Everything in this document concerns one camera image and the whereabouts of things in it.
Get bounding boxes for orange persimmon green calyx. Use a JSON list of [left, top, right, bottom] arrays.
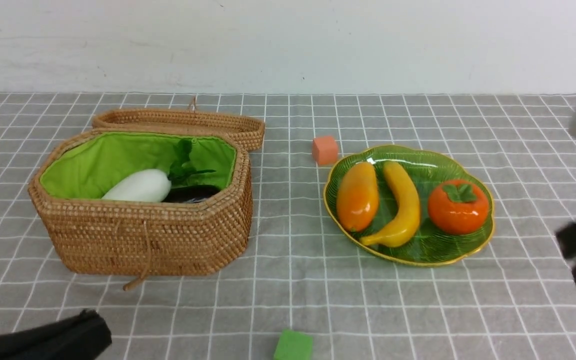
[[427, 178, 491, 236]]

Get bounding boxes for yellow banana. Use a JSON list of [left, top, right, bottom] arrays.
[[359, 161, 421, 248]]

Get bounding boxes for orange yellow mango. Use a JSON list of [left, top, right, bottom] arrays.
[[336, 161, 380, 233]]

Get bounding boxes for purple eggplant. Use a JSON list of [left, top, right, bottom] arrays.
[[162, 184, 221, 204]]

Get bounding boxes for white radish green leaves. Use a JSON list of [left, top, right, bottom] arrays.
[[102, 139, 215, 203]]

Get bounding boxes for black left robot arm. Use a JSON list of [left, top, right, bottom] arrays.
[[0, 309, 113, 360]]

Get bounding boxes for green glass leaf plate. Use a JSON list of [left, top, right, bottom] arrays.
[[322, 145, 495, 267]]

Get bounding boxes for orange foam cube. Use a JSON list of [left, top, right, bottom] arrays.
[[311, 136, 339, 166]]

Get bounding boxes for green foam cube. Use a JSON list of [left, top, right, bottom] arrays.
[[273, 329, 314, 360]]

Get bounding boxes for woven rattan basket lid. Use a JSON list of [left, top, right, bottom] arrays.
[[92, 97, 266, 152]]

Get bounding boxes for woven rattan basket green lining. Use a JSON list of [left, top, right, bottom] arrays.
[[28, 128, 254, 277]]

